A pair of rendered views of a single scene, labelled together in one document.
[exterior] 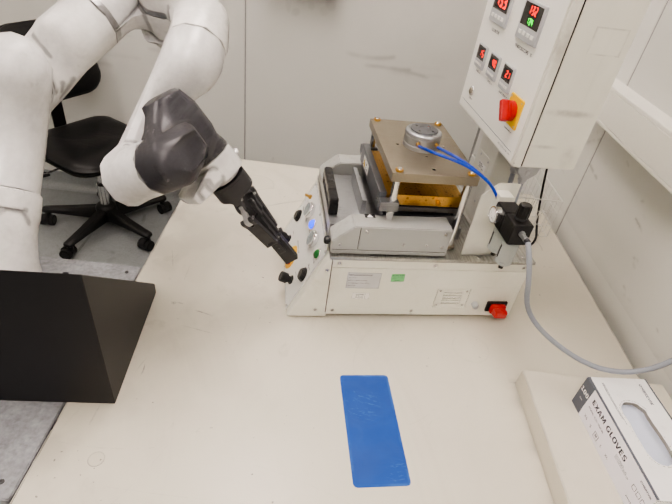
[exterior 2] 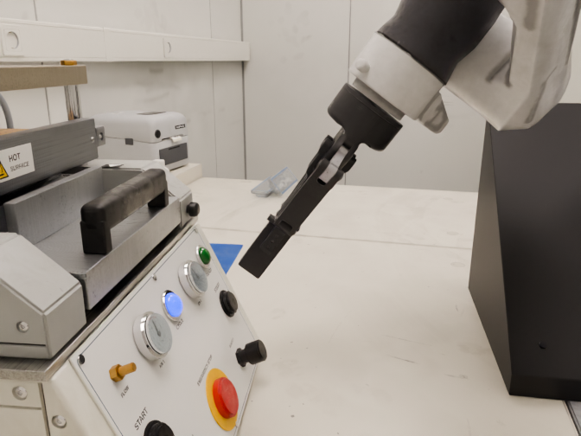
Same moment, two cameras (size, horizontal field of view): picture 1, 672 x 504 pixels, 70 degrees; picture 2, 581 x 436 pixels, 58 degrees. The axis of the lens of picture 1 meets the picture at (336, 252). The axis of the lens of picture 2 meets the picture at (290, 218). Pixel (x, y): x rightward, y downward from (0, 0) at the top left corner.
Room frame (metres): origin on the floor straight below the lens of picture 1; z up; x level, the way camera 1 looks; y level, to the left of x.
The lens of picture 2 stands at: (1.35, 0.31, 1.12)
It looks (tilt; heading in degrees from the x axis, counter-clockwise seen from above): 17 degrees down; 197
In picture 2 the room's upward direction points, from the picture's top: straight up
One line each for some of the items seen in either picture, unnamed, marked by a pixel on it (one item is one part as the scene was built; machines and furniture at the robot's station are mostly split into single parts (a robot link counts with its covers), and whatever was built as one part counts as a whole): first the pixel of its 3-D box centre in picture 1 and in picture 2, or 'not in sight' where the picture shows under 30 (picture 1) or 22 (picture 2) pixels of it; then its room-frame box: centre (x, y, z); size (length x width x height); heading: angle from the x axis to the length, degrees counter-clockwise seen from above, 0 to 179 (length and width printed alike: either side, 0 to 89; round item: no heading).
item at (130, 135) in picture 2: not in sight; (140, 140); (-0.04, -0.60, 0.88); 0.25 x 0.20 x 0.17; 87
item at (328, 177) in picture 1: (330, 189); (130, 204); (0.96, 0.03, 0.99); 0.15 x 0.02 x 0.04; 11
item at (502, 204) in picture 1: (504, 229); not in sight; (0.80, -0.32, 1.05); 0.15 x 0.05 x 0.15; 11
